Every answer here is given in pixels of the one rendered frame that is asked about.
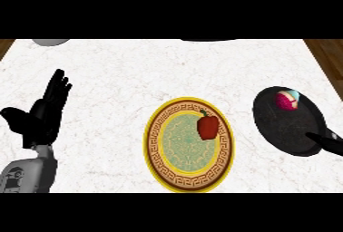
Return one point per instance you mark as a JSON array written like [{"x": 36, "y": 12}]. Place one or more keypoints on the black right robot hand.
[{"x": 329, "y": 144}]

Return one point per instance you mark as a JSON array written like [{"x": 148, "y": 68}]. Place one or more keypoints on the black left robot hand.
[{"x": 46, "y": 117}]

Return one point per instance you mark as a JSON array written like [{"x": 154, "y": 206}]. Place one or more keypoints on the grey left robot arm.
[{"x": 27, "y": 173}]

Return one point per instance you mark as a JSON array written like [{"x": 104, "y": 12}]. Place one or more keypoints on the black frying pan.
[{"x": 286, "y": 127}]

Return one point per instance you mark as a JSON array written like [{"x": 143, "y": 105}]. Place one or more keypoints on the pink frosted cupcake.
[{"x": 287, "y": 100}]

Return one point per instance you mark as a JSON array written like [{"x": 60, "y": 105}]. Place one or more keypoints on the yellow rimmed patterned plate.
[{"x": 188, "y": 145}]

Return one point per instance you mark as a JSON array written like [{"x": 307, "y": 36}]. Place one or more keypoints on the grey round object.
[{"x": 49, "y": 42}]

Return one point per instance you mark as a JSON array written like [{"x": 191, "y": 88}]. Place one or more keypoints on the red bell pepper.
[{"x": 208, "y": 127}]

